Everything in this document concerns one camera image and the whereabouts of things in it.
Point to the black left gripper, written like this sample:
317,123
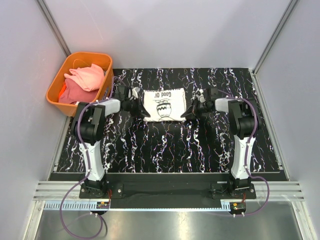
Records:
140,110

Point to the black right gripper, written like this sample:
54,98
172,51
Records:
192,110

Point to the white green raglan t-shirt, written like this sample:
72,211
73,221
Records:
165,105

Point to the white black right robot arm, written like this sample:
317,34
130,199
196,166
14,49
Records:
244,123

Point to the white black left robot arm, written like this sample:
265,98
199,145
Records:
88,126

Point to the light pink folded shirt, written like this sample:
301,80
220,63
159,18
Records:
88,78

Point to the dark pink folded shirt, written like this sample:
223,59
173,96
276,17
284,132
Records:
74,93

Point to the orange garment in basket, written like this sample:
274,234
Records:
62,90

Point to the orange plastic laundry basket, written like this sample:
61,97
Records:
75,60

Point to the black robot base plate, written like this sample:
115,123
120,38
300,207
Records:
160,191

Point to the aluminium rail frame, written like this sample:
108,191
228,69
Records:
279,211

